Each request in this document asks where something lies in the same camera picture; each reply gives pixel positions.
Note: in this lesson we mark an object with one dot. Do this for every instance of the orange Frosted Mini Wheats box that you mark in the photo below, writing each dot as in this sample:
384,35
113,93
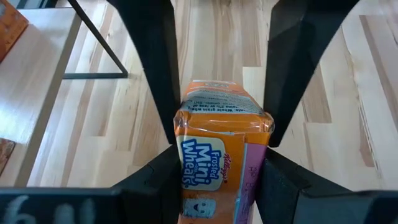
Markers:
11,28
217,130

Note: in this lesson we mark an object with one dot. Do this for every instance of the wooden shelf black metal frame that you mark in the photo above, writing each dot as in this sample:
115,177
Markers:
31,93

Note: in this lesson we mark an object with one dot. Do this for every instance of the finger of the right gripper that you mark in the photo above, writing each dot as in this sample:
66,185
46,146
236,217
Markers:
152,62
295,62

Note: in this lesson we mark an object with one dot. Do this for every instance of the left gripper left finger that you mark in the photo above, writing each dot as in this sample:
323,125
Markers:
140,199

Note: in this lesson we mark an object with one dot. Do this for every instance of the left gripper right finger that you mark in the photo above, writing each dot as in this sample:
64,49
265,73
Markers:
295,202

